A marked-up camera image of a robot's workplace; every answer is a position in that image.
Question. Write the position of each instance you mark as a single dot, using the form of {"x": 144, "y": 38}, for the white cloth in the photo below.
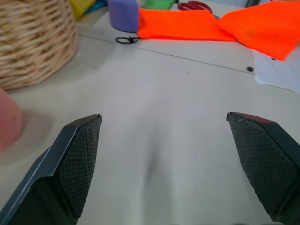
{"x": 276, "y": 70}

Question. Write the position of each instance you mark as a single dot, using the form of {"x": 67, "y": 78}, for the teal block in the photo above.
{"x": 98, "y": 5}

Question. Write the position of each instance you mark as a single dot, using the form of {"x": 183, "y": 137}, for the yellow cloth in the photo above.
{"x": 80, "y": 7}

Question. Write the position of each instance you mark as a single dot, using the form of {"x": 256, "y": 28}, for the orange cloth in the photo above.
{"x": 182, "y": 24}
{"x": 264, "y": 25}

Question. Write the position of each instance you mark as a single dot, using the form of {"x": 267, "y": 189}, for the woven wicker basket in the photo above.
{"x": 32, "y": 42}

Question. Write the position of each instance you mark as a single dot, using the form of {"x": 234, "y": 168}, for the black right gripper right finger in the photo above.
{"x": 264, "y": 164}

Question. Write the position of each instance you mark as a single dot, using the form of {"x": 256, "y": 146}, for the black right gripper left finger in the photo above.
{"x": 75, "y": 164}

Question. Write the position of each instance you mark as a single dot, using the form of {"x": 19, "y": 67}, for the black mesh object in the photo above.
{"x": 252, "y": 2}

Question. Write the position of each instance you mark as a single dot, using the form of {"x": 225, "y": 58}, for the green cloth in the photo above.
{"x": 159, "y": 4}

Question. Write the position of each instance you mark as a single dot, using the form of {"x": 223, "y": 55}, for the pink round object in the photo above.
{"x": 8, "y": 124}

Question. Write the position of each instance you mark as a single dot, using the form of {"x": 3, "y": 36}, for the small black round knob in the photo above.
{"x": 250, "y": 69}

